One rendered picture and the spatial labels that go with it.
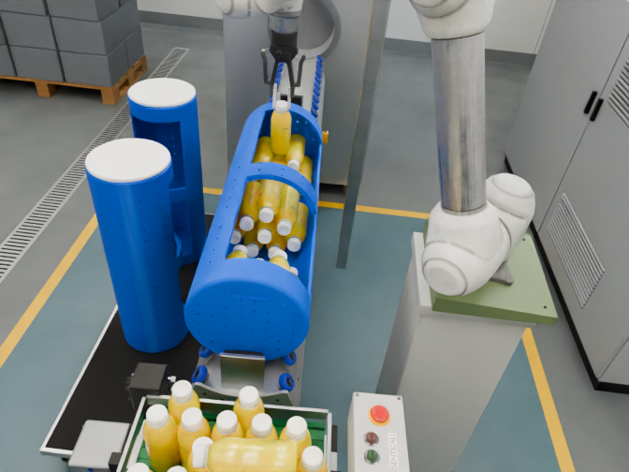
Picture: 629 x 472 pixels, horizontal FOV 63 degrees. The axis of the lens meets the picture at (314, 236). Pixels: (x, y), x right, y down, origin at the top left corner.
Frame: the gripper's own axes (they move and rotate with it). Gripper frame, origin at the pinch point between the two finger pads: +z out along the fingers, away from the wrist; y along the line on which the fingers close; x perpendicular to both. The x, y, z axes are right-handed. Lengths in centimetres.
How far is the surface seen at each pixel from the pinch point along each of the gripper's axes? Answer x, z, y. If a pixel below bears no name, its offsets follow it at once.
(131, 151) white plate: -5, 27, 52
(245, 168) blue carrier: 27.2, 9.7, 7.2
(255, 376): 79, 33, -3
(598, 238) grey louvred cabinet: -49, 79, -152
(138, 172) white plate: 8, 27, 46
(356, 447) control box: 100, 22, -24
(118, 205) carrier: 13, 37, 52
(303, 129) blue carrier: -13.6, 17.4, -7.0
